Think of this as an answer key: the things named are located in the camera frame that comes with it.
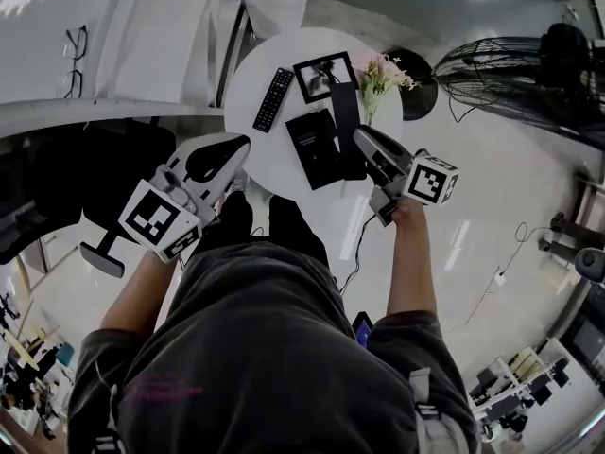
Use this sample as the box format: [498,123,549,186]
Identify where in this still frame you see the grey backpack strap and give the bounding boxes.
[408,366,476,454]

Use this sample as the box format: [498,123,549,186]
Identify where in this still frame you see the round white table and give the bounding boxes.
[222,26,404,199]

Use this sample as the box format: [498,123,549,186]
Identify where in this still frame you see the black remote control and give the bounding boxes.
[252,67,295,134]

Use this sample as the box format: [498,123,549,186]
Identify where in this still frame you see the black eyeglasses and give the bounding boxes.
[63,25,90,61]
[64,67,85,99]

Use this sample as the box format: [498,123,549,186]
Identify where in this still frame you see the person's right forearm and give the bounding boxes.
[386,201,439,322]

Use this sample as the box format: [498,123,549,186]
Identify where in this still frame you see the black telephone handset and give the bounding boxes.
[329,84,368,182]

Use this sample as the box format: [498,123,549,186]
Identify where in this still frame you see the black floor cable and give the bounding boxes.
[337,205,379,298]

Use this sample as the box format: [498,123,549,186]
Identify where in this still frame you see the thin white floor cable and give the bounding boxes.
[465,221,555,328]

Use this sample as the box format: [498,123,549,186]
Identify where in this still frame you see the black picture frame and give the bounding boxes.
[292,50,360,106]

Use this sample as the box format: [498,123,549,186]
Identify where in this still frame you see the black office chair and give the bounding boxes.
[0,119,177,279]

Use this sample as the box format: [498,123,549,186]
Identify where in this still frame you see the person's black trousers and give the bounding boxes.
[198,190,333,281]

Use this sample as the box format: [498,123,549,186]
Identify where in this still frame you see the round black stool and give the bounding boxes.
[385,48,440,123]

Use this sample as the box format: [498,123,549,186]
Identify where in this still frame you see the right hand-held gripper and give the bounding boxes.
[353,127,460,228]

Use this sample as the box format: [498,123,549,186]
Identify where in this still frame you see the pink flower bouquet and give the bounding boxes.
[352,53,423,113]

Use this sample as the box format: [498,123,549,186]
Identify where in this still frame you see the person's left hand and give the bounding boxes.
[158,166,198,215]

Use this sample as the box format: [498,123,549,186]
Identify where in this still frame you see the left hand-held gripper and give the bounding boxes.
[117,132,252,264]

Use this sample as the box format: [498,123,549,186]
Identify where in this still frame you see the small device with blue screen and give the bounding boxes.
[352,310,375,350]

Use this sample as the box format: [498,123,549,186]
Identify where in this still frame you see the black floor fan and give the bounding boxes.
[431,22,605,148]

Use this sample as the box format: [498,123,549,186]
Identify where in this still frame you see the person's grey shirt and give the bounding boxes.
[67,241,479,454]

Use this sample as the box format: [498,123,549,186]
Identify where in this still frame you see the white desk with equipment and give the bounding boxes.
[467,336,585,444]

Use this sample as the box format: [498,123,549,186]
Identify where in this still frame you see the black telephone base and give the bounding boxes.
[285,108,344,191]

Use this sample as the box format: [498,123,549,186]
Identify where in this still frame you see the person's left forearm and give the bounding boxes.
[98,248,186,336]

